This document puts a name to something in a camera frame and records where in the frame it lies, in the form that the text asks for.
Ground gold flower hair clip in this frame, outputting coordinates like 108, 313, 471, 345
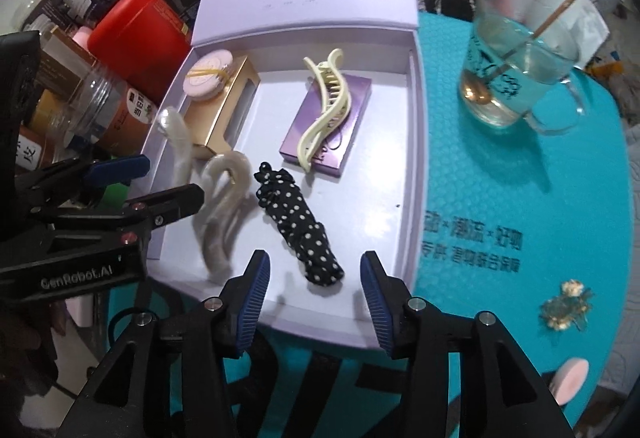
540, 280, 593, 332

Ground red canister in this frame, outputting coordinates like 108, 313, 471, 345
88, 0, 191, 105

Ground teal bubble mailer mat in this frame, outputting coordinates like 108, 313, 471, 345
231, 13, 634, 437

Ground cream hair claw clip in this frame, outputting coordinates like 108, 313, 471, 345
296, 48, 352, 173

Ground grey marble claw clip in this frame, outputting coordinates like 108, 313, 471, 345
192, 151, 252, 284

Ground black polka dot scrunchie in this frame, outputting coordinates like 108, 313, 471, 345
254, 161, 345, 287

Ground purple box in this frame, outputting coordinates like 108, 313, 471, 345
278, 72, 374, 178

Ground pink round compact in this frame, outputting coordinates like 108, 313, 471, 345
182, 50, 234, 101

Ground glass mug with water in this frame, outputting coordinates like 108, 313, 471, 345
458, 0, 610, 135

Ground white lavender gift box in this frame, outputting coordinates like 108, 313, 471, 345
142, 0, 431, 352

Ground pink round mirror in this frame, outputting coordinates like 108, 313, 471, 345
549, 358, 589, 406

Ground clear jar brown contents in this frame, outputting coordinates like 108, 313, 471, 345
61, 66, 157, 157

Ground gold spoon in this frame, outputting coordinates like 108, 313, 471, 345
460, 0, 579, 113

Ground gold rectangular box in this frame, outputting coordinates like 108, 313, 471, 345
183, 54, 260, 161

